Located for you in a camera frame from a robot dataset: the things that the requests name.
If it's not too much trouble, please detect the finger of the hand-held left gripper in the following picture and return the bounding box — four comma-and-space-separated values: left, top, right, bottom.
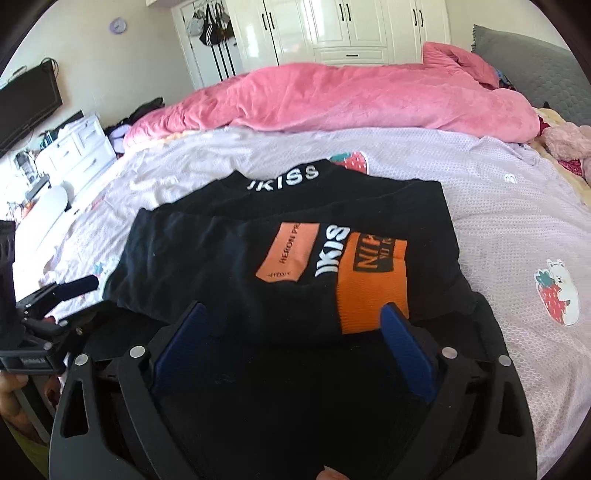
18, 275, 100, 308
25, 310, 98, 344

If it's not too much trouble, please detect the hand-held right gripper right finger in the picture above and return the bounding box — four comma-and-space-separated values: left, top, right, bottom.
379, 302, 537, 480

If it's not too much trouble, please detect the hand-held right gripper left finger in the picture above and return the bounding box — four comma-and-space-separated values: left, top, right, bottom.
48, 301, 222, 480

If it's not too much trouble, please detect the black sweater with orange cuffs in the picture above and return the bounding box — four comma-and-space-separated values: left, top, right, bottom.
81, 159, 506, 480

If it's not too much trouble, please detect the pile of dark clothes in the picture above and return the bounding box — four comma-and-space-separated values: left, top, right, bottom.
105, 97, 164, 134

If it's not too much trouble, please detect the person's left hand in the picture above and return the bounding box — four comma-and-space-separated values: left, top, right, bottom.
0, 373, 61, 441

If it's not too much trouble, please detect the white rounded furniture piece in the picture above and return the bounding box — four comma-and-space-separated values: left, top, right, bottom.
14, 185, 70, 241

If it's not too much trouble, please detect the white dresser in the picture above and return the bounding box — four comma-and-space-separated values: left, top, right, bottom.
34, 113, 116, 185

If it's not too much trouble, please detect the lilac printed bedsheet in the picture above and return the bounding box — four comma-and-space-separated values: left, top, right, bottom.
11, 127, 591, 476

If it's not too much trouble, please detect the black television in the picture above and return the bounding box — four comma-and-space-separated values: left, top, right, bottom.
0, 65, 63, 155

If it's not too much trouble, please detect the white door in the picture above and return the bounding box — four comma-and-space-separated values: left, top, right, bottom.
171, 2, 245, 90

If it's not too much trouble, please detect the pink quilt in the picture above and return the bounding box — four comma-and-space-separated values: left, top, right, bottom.
124, 41, 541, 144

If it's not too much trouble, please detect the pink fluffy garment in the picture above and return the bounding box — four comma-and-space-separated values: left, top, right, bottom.
540, 124, 591, 185

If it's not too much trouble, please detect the black striped hanging bag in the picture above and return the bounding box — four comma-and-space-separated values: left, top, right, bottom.
198, 6, 223, 47

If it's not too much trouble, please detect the grey quilted headboard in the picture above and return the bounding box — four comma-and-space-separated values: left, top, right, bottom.
468, 25, 591, 134

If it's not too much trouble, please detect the white wardrobe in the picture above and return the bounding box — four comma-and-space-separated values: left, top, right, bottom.
228, 0, 451, 65

